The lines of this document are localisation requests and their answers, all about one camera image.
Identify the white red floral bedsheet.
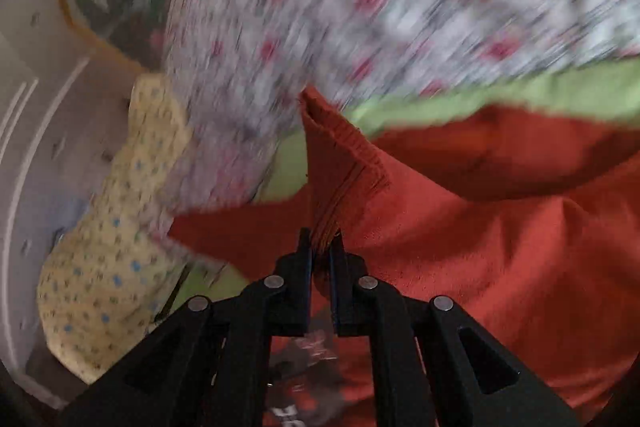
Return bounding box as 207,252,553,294
145,0,639,235

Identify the red knit sweater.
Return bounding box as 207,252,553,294
169,89,639,421

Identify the light green bed sheet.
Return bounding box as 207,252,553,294
171,55,639,311

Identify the yellow dotted pillow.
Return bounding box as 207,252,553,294
36,75,191,384

